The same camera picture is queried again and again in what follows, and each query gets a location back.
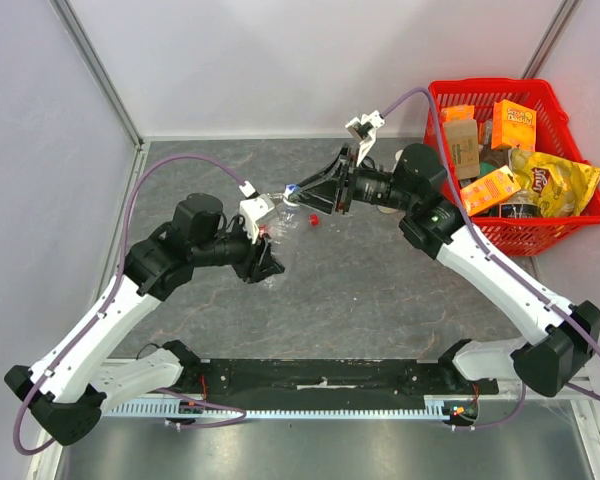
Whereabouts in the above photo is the clear Pocari Sweat bottle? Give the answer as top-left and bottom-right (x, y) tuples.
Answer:
(264, 194), (309, 290)

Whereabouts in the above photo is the blue white Pocari cap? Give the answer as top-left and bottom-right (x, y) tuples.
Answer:
(283, 184), (299, 206)

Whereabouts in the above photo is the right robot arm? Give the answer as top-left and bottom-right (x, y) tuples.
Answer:
(285, 143), (600, 397)

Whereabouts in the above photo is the red label water bottle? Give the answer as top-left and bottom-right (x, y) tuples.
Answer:
(260, 213), (320, 238)

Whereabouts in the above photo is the beige nozzle bottle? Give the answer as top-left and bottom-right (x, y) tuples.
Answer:
(378, 149), (411, 214)

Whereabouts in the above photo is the brown cardboard box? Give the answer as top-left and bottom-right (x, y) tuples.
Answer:
(443, 119), (480, 180)

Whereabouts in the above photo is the small orange box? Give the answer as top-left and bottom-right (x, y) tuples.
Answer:
(440, 104), (475, 123)

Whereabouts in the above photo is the orange snack box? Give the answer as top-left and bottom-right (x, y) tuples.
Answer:
(460, 166), (521, 216)

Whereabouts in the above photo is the red plastic basket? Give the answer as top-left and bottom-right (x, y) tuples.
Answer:
(429, 78), (600, 256)

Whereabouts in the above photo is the orange Sugar Daddy box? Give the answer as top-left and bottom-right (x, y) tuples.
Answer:
(491, 99), (537, 151)

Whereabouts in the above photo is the dark jar in basket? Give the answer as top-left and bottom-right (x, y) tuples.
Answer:
(488, 190), (539, 219)

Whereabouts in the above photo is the yellow Lays chip bag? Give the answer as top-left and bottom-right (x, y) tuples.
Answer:
(508, 148), (600, 218)

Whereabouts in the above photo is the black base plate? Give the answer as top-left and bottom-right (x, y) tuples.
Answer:
(173, 359), (499, 410)

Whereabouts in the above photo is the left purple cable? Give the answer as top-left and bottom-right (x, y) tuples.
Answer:
(12, 152), (249, 455)

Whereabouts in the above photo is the purple cable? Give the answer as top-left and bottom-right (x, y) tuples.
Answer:
(382, 86), (600, 430)
(12, 152), (249, 455)

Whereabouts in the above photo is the slotted cable duct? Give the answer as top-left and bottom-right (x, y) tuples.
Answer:
(105, 395), (462, 421)

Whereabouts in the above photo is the aluminium frame rail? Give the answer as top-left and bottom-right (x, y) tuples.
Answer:
(49, 0), (144, 149)

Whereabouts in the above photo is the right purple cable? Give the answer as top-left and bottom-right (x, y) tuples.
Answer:
(382, 86), (600, 430)

